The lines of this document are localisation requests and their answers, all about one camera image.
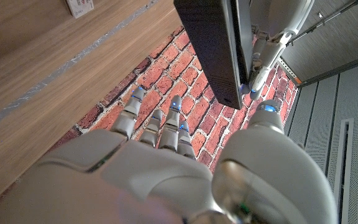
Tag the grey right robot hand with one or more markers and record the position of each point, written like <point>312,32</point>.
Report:
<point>154,177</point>

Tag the white matchbox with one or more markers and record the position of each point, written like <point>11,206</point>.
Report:
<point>79,7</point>

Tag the red brick print backdrop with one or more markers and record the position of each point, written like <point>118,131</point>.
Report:
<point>172,71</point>

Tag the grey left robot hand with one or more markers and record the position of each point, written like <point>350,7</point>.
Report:
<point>278,21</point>

